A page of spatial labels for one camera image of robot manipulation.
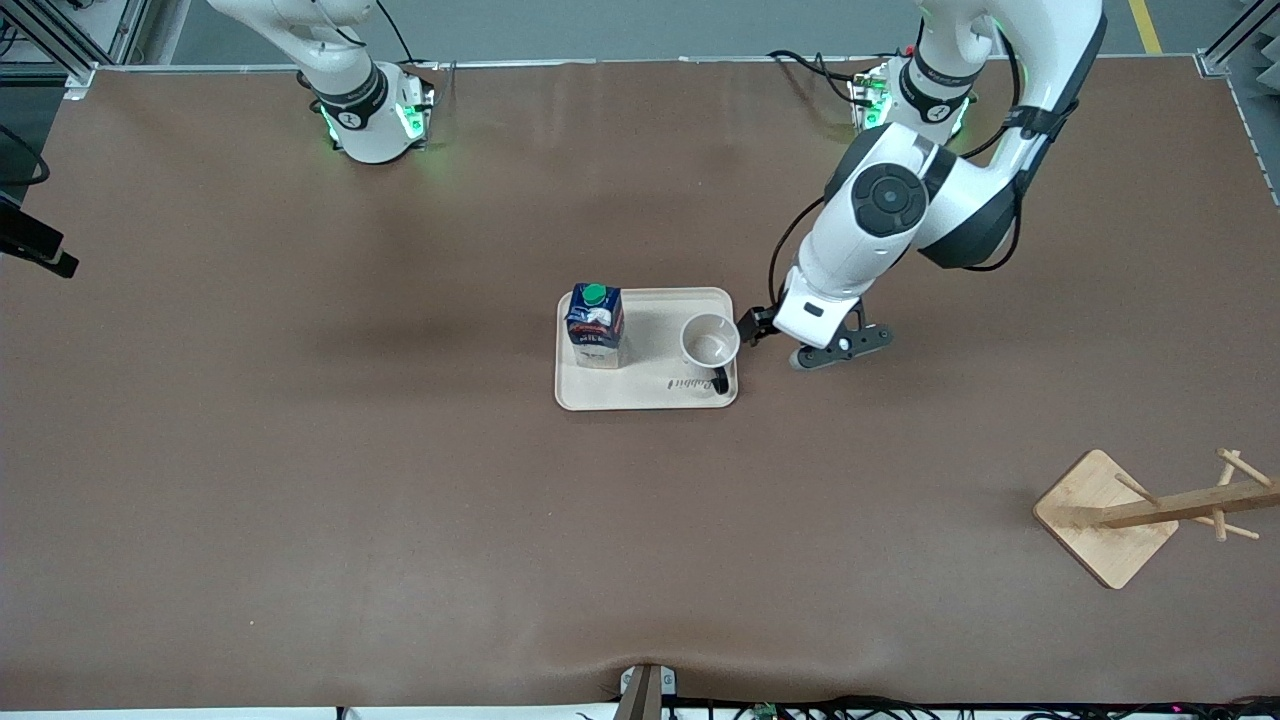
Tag white cup black handle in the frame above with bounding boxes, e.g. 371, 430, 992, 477
680, 312, 742, 396

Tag blue milk carton green cap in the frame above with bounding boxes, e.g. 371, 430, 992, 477
564, 283, 626, 371

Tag wooden cup rack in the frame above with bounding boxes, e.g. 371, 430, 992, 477
1032, 447, 1280, 591

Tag beige plastic tray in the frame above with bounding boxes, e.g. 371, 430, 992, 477
554, 287, 740, 412

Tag aluminium frame post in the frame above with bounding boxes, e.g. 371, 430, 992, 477
0, 0, 151, 101
1195, 0, 1280, 206

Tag black left arm base cables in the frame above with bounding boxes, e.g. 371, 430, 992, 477
767, 48, 881, 111

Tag brown camera mount post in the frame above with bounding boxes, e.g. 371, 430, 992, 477
615, 662, 679, 720

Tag black cable bundle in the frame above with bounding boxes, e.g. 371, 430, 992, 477
575, 695, 1280, 720

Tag black right arm base cable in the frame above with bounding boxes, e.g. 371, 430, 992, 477
375, 0, 446, 91

